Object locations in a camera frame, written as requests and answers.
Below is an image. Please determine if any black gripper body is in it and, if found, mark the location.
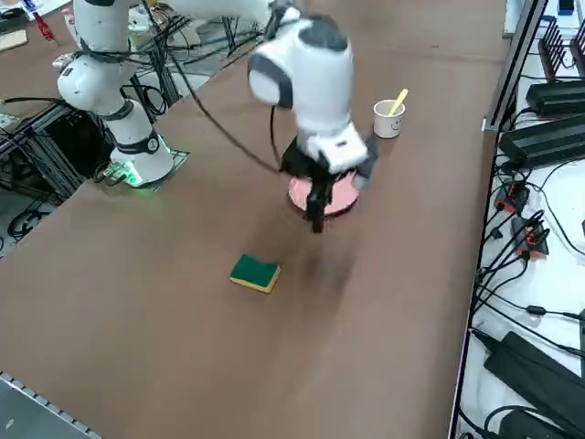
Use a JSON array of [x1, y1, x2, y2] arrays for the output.
[[299, 157, 342, 185]]

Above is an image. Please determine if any green and yellow sponge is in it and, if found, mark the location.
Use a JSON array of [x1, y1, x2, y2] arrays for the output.
[[229, 253, 282, 294]]

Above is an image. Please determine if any pink plate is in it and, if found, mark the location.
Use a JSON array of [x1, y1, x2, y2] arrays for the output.
[[286, 171, 360, 217]]

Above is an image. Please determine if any yellow spoon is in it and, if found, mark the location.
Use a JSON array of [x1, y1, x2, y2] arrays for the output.
[[388, 88, 410, 116]]

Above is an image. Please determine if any dark power adapter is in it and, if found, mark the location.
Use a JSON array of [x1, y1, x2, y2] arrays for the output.
[[496, 113, 585, 166]]

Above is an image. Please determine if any long black power adapter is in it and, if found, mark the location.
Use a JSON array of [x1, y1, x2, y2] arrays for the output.
[[524, 78, 585, 116]]

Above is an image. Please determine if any dark slotted rack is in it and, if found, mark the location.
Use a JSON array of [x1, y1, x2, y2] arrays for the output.
[[536, 16, 585, 84]]

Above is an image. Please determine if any large black power adapter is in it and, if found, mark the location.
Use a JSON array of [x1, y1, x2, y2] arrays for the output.
[[483, 329, 585, 415]]

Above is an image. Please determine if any brown cardboard piece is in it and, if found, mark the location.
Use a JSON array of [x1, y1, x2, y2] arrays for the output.
[[0, 27, 29, 52]]

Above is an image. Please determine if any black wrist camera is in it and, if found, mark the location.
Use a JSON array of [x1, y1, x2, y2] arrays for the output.
[[280, 144, 313, 180]]

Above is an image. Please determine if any white mug with black handle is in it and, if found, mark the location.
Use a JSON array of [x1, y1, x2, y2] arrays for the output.
[[373, 99, 407, 139]]

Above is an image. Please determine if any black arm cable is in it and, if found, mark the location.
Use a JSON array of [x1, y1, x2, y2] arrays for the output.
[[136, 0, 296, 176]]

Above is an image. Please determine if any aluminium frame post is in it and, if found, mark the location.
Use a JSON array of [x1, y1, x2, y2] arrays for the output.
[[483, 0, 549, 133]]

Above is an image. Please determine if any black cable with ferrite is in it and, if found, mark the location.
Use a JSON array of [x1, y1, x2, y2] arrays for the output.
[[473, 278, 585, 324]]

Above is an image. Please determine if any black aluminium frame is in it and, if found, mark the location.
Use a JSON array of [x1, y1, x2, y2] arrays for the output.
[[0, 98, 115, 207]]

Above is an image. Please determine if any grey metal rail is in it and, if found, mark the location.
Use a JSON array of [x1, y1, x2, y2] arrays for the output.
[[0, 369, 101, 439]]

